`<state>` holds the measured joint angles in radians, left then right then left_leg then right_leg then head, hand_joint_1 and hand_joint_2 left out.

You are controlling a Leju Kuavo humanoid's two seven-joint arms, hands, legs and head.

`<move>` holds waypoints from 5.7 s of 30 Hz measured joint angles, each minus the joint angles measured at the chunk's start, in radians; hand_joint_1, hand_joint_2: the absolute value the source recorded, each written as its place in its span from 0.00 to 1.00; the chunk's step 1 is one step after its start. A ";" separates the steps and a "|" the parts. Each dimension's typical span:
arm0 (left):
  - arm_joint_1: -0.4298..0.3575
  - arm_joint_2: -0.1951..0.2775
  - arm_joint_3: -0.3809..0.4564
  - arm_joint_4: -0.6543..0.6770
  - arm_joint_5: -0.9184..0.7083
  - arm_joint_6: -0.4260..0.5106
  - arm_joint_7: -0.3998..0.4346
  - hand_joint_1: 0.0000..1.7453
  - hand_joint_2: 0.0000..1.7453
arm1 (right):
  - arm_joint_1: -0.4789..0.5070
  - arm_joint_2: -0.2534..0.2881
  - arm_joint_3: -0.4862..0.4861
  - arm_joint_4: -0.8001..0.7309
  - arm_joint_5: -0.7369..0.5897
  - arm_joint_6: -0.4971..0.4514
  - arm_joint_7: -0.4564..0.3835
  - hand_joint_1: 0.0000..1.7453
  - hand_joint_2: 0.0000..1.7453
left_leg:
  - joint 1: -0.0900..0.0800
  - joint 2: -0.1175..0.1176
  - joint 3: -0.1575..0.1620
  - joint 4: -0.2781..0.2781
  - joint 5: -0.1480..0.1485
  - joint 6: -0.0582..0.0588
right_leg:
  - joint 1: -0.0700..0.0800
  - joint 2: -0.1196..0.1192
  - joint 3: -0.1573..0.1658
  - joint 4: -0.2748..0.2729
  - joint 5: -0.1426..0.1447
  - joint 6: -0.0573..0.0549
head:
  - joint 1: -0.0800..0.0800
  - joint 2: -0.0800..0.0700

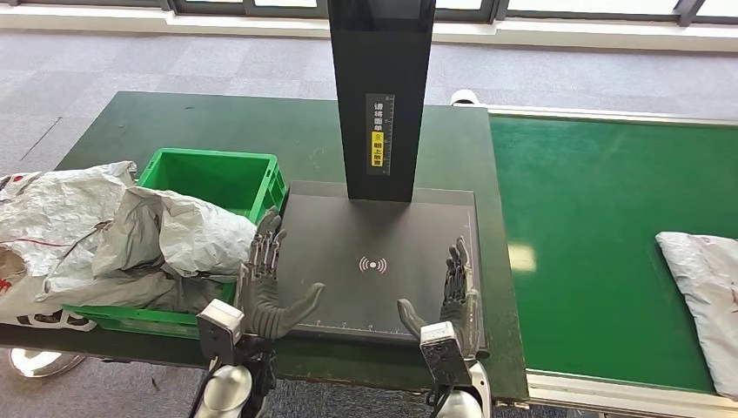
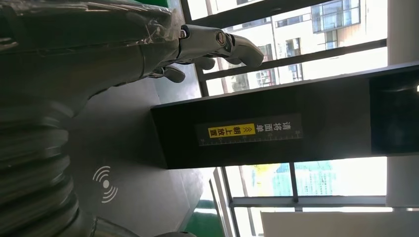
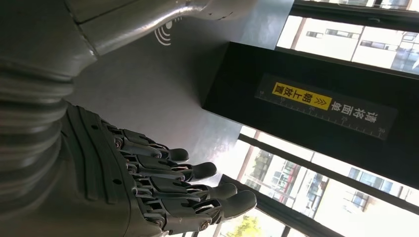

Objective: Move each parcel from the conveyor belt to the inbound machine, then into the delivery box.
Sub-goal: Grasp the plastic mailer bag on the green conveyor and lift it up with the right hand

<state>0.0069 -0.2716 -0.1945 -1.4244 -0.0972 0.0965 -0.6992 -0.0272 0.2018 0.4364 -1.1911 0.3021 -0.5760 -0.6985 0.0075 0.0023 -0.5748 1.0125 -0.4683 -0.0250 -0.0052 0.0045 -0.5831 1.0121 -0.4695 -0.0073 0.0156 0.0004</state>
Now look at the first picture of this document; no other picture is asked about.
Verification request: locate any grey poly parcel brown stain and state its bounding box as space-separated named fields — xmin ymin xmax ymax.
xmin=91 ymin=185 xmax=258 ymax=280

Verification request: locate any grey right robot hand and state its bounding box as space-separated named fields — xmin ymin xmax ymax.
xmin=396 ymin=236 xmax=482 ymax=359

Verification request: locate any green conveyor belt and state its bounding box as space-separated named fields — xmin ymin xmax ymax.
xmin=488 ymin=104 xmax=738 ymax=418

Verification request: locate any black yellow label sticker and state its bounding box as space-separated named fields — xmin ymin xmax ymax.
xmin=365 ymin=93 xmax=397 ymax=177

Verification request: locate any chrome round stand base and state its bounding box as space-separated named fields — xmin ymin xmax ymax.
xmin=6 ymin=348 xmax=86 ymax=381

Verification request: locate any grey poly parcel red stain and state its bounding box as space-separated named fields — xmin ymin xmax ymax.
xmin=35 ymin=253 xmax=238 ymax=315

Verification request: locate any green plastic crate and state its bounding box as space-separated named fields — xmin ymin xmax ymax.
xmin=62 ymin=147 xmax=288 ymax=340

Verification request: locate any plain grey poly parcel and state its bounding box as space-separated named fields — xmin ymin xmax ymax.
xmin=655 ymin=232 xmax=738 ymax=401

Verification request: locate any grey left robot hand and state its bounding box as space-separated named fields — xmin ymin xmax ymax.
xmin=237 ymin=206 xmax=326 ymax=341

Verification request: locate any black inbound scanner machine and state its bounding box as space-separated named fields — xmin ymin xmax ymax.
xmin=275 ymin=0 xmax=490 ymax=353

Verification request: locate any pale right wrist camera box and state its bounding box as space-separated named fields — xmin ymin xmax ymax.
xmin=419 ymin=320 xmax=474 ymax=388

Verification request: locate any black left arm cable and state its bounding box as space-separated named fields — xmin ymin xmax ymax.
xmin=187 ymin=360 xmax=220 ymax=418

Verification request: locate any dark green table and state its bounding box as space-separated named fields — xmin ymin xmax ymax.
xmin=0 ymin=91 xmax=530 ymax=403

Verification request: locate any white woven sack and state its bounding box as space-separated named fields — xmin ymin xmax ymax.
xmin=0 ymin=160 xmax=139 ymax=334

